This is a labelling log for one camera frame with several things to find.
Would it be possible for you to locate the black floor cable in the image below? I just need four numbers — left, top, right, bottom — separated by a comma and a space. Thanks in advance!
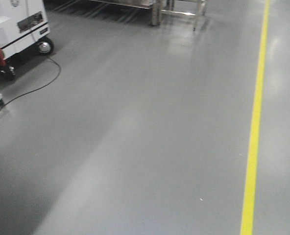
0, 55, 62, 172

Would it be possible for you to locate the white wheeled machine cart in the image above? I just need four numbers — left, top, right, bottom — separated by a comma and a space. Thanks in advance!
0, 0, 54, 81

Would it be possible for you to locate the stainless steel table frame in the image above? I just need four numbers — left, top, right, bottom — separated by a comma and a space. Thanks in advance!
97, 0, 208, 31

